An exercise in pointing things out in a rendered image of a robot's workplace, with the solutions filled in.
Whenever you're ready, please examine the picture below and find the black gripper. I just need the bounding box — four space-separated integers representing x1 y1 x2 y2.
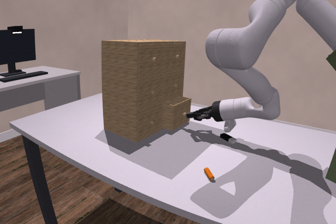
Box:
186 101 223 122

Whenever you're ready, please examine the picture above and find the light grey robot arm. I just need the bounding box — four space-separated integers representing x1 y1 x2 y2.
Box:
205 0 336 133

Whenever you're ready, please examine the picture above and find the orange battery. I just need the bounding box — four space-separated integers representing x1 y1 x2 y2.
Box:
204 167 214 181

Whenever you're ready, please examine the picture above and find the brown wooden chest of drawers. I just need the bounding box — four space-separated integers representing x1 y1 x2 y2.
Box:
101 39 186 143

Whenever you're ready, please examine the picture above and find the brown wooden drawer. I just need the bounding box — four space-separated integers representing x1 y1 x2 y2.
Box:
165 43 185 72
162 96 191 131
138 44 164 77
138 74 163 110
163 70 183 100
138 104 162 140

